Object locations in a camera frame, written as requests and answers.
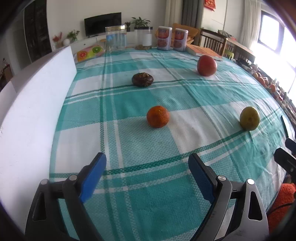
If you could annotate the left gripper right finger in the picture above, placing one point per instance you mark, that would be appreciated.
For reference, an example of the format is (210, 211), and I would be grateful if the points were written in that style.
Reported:
(248, 220)

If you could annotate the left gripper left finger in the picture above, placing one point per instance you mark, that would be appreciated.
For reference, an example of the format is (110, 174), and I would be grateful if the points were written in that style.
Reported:
(45, 220)

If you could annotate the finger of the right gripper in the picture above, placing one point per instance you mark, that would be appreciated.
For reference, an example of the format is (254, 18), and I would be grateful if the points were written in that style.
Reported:
(285, 160)
(290, 144)

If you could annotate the green-yellow pear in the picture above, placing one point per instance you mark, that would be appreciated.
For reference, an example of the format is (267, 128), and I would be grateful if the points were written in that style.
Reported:
(249, 118)

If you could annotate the teal plaid tablecloth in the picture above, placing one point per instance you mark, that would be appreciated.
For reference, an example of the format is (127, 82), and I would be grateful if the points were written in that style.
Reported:
(147, 191)

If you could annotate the red apple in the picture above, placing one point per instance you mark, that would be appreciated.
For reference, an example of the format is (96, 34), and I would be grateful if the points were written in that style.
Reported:
(206, 66)

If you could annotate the orange book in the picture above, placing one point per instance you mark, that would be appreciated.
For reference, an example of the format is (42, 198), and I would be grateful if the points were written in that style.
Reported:
(200, 51)

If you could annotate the wooden chair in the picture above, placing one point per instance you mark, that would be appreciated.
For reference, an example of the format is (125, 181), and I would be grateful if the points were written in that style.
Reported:
(212, 40)

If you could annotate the dark mangosteen far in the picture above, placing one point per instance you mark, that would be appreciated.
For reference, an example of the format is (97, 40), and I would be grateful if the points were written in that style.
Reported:
(142, 79)

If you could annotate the fruit pattern pouch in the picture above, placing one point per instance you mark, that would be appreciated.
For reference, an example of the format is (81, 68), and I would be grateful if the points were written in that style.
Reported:
(90, 53)

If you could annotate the orange lounge chair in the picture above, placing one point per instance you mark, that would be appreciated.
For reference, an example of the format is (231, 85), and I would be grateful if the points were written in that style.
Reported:
(192, 32)

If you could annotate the right red-white can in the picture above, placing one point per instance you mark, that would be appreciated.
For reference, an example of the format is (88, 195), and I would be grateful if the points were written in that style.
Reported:
(180, 40)

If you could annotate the red-white can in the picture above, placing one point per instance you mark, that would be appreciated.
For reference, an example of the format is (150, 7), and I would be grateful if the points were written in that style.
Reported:
(180, 40)
(164, 38)

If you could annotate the red flower vase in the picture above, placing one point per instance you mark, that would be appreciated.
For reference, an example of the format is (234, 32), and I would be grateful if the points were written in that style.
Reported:
(57, 39)

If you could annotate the left potted plant white vase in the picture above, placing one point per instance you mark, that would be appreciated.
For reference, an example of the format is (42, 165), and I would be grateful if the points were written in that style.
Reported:
(71, 37)

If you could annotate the clear glass jar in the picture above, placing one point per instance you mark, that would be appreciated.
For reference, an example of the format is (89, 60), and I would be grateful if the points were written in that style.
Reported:
(115, 38)

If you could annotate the left red-white can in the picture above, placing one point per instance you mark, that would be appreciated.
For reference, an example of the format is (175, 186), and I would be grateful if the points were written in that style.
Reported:
(164, 38)

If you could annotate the black television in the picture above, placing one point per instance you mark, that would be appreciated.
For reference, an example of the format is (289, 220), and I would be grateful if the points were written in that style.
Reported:
(96, 25)

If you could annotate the clear jar black lid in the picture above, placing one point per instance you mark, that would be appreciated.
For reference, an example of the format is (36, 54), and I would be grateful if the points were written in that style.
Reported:
(143, 38)

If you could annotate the black display cabinet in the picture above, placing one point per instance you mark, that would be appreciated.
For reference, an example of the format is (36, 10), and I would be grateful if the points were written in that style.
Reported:
(36, 30)

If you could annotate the green potted plant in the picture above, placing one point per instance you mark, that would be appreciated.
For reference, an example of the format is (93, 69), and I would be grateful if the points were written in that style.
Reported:
(140, 23)

